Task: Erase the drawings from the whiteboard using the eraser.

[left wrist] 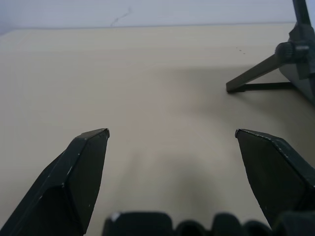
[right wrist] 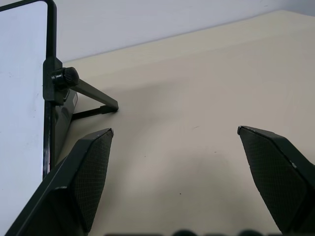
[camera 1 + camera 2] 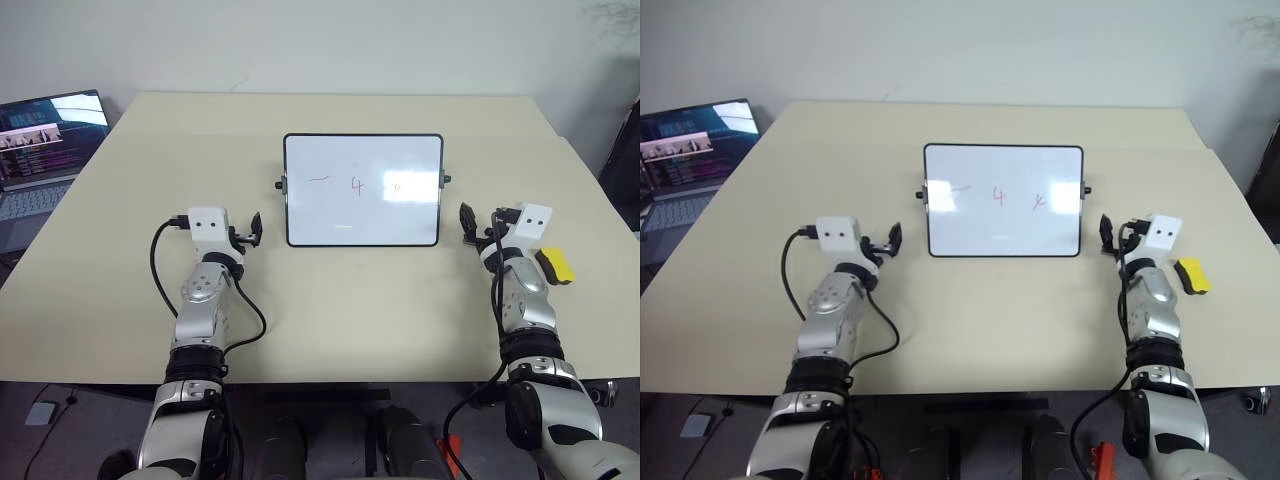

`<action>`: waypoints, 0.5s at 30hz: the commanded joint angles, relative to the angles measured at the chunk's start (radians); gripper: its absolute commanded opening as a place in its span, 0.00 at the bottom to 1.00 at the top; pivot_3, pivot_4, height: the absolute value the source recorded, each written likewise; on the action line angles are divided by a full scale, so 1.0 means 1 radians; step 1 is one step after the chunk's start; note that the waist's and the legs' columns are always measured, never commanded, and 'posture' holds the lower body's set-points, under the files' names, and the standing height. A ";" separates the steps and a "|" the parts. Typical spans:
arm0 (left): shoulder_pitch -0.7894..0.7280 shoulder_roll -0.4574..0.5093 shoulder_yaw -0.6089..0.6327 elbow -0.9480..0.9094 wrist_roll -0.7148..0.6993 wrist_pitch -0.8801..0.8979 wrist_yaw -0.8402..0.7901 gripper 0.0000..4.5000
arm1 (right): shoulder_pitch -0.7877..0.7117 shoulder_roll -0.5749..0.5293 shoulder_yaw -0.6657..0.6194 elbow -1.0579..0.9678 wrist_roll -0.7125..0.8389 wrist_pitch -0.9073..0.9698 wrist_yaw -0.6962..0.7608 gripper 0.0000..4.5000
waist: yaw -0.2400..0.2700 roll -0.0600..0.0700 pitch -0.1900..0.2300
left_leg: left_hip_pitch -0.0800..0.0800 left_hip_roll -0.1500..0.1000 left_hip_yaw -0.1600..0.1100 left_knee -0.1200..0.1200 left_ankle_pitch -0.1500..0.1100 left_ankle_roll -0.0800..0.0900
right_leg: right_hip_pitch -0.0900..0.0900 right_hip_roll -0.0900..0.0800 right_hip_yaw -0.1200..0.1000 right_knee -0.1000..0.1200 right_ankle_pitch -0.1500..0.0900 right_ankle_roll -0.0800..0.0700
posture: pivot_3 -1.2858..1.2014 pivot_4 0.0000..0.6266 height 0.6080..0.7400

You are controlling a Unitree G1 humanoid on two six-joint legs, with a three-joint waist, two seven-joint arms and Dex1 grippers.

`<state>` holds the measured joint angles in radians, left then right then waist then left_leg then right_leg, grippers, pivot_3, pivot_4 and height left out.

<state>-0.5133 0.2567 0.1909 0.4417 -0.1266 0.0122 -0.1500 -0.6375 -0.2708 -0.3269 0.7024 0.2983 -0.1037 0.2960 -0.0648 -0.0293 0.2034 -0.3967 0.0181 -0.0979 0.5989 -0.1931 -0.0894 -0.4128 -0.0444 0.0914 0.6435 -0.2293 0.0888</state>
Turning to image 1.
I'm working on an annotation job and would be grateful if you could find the black whiteboard stand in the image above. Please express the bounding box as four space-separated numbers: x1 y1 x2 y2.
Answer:
225 0 315 108

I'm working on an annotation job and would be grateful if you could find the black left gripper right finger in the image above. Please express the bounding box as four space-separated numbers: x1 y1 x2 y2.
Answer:
235 128 315 230

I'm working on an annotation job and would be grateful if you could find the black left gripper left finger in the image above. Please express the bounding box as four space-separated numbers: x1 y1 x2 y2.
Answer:
0 128 111 236

